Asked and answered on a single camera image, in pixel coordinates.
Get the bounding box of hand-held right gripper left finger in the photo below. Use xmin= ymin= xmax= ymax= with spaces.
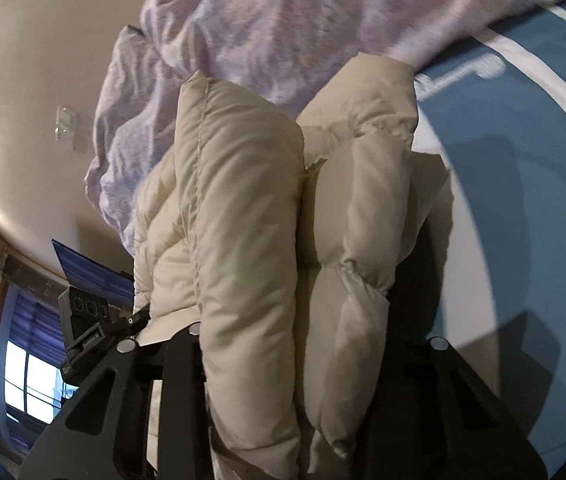
xmin=18 ymin=322 xmax=214 ymax=480

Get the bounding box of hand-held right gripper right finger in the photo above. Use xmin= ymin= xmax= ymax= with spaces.
xmin=363 ymin=337 xmax=548 ymax=480

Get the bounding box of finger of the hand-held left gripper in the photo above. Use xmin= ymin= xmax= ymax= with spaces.
xmin=113 ymin=307 xmax=153 ymax=342

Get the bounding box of beige puffer jacket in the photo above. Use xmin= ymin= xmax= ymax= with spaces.
xmin=130 ymin=52 xmax=456 ymax=480

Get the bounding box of blue curtain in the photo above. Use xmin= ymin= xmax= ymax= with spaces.
xmin=0 ymin=280 xmax=64 ymax=356

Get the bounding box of blue striped panel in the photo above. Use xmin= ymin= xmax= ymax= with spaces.
xmin=52 ymin=239 xmax=135 ymax=306

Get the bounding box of window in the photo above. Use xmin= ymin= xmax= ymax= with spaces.
xmin=0 ymin=340 xmax=71 ymax=426

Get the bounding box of blue white-striped bed sheet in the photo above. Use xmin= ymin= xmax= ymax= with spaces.
xmin=413 ymin=0 xmax=566 ymax=480

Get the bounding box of lilac duvet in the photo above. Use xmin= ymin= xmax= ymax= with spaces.
xmin=84 ymin=0 xmax=566 ymax=256

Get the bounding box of white wall switch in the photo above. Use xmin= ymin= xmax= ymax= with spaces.
xmin=54 ymin=105 xmax=79 ymax=151

